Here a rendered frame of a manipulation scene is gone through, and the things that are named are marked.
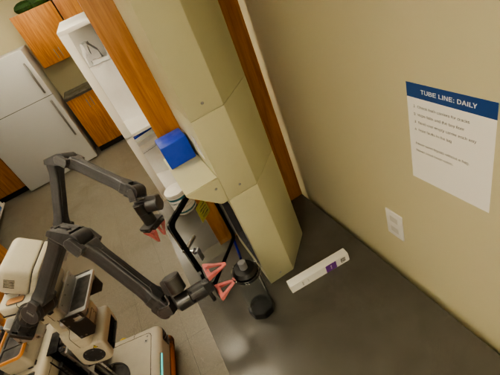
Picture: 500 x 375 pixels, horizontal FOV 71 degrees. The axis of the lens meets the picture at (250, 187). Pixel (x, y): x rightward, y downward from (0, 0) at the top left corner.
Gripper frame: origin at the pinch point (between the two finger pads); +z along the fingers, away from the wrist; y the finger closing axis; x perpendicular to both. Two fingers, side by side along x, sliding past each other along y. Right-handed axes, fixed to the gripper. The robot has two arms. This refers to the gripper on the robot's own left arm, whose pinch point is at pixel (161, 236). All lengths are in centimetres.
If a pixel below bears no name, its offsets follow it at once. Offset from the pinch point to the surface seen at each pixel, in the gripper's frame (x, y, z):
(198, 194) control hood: -48, -13, -30
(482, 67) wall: -124, -10, -50
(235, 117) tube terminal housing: -62, 4, -46
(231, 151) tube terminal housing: -59, -1, -38
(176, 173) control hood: -35.1, -4.1, -33.9
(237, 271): -50, -16, 1
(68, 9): 345, 316, -141
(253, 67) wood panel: -51, 44, -50
